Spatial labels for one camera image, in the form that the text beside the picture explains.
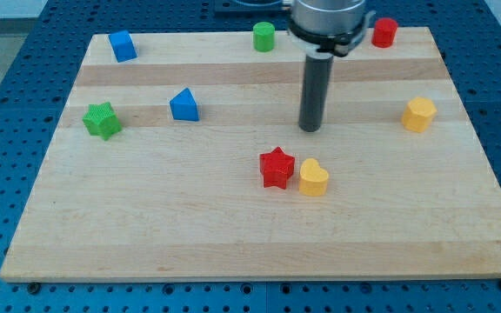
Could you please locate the yellow hexagon block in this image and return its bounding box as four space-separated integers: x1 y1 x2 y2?
401 97 438 133

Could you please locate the red cylinder block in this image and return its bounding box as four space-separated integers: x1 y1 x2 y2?
371 17 398 48

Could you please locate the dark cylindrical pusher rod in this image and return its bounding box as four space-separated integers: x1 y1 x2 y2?
298 56 333 132

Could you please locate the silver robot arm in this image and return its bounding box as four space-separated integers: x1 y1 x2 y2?
287 0 376 60

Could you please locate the blue cube block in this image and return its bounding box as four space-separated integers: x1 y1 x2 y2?
108 30 137 63

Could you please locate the blue triangle block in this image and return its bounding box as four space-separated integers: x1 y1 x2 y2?
170 88 200 122

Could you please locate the green cylinder block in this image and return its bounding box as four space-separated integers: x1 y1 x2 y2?
252 22 276 52

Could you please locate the green star block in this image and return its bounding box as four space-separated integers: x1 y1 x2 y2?
83 102 123 141

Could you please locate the wooden board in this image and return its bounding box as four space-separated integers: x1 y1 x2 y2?
0 27 501 283

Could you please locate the yellow heart block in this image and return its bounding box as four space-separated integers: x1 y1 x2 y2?
298 158 330 196

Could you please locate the red star block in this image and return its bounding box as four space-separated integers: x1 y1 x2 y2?
259 147 295 190

